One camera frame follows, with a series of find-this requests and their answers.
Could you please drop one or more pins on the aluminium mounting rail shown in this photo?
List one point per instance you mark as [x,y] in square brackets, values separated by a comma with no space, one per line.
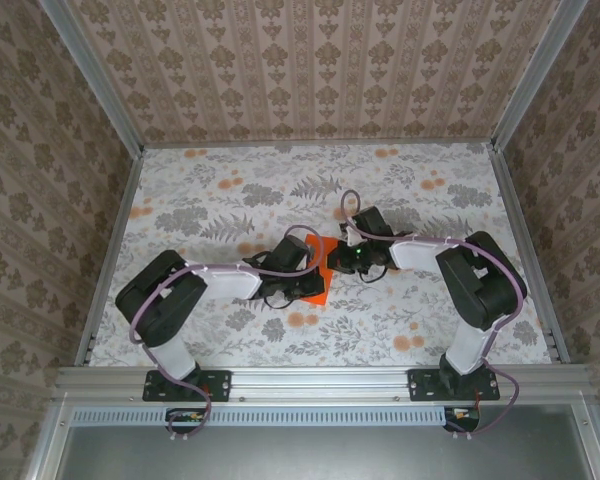
[320,382]

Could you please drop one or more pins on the left aluminium frame post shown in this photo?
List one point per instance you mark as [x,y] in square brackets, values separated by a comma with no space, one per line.
[105,92]

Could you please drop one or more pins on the grey metal sheet panel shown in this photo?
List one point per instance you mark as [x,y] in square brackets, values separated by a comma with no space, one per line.
[320,455]

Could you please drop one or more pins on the left aluminium table side rail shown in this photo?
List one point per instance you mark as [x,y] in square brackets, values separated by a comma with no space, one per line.
[119,225]

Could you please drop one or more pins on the right black wrist camera box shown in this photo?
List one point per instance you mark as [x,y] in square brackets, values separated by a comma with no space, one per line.
[372,225]

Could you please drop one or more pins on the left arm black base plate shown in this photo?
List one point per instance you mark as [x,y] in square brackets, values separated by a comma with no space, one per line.
[220,385]

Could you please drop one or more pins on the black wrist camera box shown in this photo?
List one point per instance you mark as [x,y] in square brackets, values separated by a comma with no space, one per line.
[290,252]
[372,225]

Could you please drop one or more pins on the aluminium table end rail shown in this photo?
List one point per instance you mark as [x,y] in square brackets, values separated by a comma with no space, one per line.
[320,143]

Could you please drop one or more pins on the floral patterned table mat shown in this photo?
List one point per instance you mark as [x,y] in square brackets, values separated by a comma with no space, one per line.
[330,340]

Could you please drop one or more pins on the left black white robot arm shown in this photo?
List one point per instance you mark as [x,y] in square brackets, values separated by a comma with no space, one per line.
[155,300]

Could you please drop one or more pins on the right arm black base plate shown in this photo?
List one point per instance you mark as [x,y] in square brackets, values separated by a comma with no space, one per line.
[420,387]

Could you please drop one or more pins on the left black wrist camera box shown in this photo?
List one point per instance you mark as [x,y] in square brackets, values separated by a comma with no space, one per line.
[290,252]

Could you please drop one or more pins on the aluminium frame post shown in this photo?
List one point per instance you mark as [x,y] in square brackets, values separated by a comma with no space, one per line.
[105,92]
[534,75]

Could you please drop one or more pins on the right aluminium table side rail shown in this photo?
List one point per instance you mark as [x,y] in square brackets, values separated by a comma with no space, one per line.
[520,225]

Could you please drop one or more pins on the aluminium table side rail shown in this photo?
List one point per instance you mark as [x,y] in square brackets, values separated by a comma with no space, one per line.
[520,225]
[119,225]

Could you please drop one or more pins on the right aluminium frame post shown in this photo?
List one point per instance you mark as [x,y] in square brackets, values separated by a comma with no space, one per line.
[534,75]

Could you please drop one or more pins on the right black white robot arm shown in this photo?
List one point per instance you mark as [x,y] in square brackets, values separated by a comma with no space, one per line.
[480,285]

